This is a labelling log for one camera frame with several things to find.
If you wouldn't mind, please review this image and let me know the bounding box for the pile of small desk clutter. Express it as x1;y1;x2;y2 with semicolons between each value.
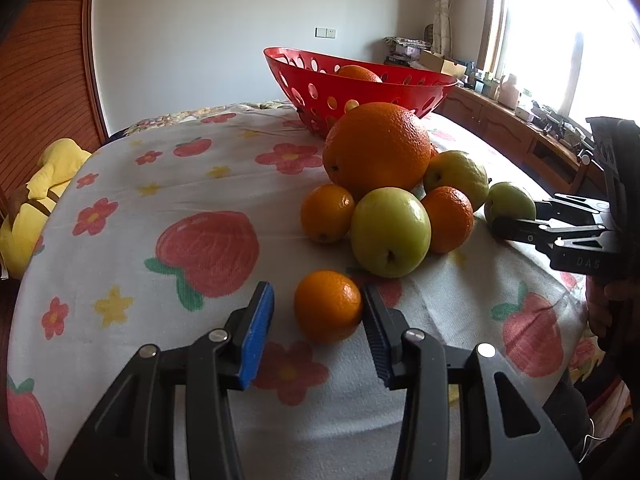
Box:
467;62;598;153

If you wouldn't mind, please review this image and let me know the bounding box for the small mandarin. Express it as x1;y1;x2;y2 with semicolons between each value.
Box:
300;184;357;244
421;186;474;254
293;270;363;345

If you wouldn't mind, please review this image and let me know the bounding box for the large orange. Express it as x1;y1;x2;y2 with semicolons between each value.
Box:
322;102;432;202

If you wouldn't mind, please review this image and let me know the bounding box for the strawberry printed blanket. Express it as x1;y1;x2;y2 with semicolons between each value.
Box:
7;102;626;480

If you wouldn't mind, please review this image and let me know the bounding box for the yellow-green lemon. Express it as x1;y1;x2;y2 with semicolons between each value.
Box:
423;150;490;212

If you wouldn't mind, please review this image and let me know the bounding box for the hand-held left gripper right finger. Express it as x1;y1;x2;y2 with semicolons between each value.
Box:
362;284;583;480

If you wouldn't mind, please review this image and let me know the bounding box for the person's right hand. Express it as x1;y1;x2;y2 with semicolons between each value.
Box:
586;276;626;348

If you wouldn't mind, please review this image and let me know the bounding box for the white jug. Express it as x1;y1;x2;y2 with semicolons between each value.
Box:
500;74;523;108

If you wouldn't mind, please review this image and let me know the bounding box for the cardboard box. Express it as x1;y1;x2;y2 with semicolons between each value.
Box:
420;50;468;80

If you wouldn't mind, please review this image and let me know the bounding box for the window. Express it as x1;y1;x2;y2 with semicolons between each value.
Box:
480;0;640;126

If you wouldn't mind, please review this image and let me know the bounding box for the small green apple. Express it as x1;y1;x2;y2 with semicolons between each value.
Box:
484;182;537;226

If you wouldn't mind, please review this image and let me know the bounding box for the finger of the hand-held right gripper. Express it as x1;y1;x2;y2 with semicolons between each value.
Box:
532;193;613;226
492;216;608;256

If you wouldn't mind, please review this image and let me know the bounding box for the floral quilt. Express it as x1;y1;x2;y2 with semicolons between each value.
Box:
107;100;301;133

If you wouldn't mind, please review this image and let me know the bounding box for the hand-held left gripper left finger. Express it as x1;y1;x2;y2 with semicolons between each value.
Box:
55;281;276;480

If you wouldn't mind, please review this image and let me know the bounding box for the yellow plush toy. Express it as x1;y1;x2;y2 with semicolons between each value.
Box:
0;138;92;278

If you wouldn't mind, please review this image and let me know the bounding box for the wooden cabinet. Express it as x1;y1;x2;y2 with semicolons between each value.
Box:
440;85;606;196

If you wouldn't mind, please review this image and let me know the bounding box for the wooden wardrobe door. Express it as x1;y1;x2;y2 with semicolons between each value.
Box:
0;0;108;211

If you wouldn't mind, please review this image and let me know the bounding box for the medium orange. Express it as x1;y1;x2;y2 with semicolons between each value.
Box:
336;65;383;84

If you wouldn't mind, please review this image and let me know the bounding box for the large green apple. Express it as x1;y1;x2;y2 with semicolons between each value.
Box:
350;187;432;279

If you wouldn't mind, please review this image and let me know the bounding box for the red perforated basket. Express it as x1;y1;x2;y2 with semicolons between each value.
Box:
263;47;458;140

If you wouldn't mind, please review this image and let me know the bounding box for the patterned curtain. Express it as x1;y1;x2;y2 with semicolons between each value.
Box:
431;0;506;58

